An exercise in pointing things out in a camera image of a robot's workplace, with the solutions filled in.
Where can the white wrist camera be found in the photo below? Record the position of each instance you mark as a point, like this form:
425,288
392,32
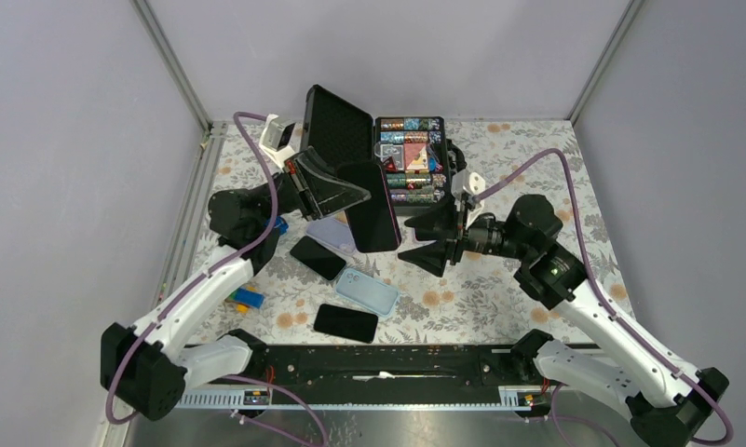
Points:
275,140
466,186

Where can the colourful toy brick stack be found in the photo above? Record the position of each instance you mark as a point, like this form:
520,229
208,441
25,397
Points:
243,300

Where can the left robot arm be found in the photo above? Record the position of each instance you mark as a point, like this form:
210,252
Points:
148,364

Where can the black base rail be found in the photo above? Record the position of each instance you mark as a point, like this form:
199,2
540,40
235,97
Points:
397,375

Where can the bare dark blue phone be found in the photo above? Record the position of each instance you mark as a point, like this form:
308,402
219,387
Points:
318,258

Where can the blue toy car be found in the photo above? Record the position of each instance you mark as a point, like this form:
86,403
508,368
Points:
281,225

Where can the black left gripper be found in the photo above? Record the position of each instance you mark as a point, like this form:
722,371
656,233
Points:
315,186

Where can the floral table mat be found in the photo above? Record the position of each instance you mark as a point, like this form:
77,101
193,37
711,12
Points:
476,301

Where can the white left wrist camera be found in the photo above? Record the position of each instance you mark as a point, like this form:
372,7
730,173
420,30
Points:
275,140

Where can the black poker chip case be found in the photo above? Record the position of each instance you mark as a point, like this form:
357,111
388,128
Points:
342,133

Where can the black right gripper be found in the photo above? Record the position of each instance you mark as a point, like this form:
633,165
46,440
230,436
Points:
441,216

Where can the phone in light blue case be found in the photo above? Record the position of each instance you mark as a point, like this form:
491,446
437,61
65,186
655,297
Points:
370,293

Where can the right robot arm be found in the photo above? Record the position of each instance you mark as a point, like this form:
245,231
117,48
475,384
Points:
664,398

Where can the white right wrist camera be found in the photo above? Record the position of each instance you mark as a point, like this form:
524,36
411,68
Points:
466,186

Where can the bare black phone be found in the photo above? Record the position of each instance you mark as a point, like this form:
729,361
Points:
346,323
372,222

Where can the red playing card box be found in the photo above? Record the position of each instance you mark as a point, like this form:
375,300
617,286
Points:
416,157

